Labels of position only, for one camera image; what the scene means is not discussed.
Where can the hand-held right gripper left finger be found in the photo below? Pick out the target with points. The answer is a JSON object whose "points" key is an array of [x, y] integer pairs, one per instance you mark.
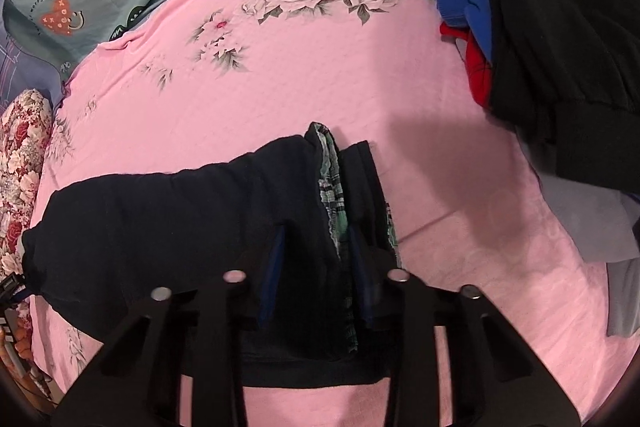
{"points": [[272, 279]]}

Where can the blue plaid pillow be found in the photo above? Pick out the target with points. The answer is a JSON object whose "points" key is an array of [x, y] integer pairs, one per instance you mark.
{"points": [[25, 57]]}

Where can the light blue-grey garment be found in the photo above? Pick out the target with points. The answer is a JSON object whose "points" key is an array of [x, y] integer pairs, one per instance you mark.
{"points": [[600, 227]]}

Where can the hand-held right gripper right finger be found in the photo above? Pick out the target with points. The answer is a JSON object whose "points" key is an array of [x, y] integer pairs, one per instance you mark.
{"points": [[361, 279]]}

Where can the pink floral bed sheet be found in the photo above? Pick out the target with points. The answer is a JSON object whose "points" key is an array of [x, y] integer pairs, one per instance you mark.
{"points": [[310, 82]]}

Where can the black garment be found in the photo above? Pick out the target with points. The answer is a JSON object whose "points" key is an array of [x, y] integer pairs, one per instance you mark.
{"points": [[560, 57]]}

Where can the red garment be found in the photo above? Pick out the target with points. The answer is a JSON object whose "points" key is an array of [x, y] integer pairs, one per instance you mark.
{"points": [[477, 67]]}

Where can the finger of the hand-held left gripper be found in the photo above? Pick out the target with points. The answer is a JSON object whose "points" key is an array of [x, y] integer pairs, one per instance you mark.
{"points": [[11, 289]]}

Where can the red floral pillow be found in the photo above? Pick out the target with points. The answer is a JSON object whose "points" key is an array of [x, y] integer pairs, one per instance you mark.
{"points": [[20, 187]]}

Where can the dark navy pants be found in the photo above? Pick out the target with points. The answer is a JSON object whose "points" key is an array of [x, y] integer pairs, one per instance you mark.
{"points": [[150, 227]]}

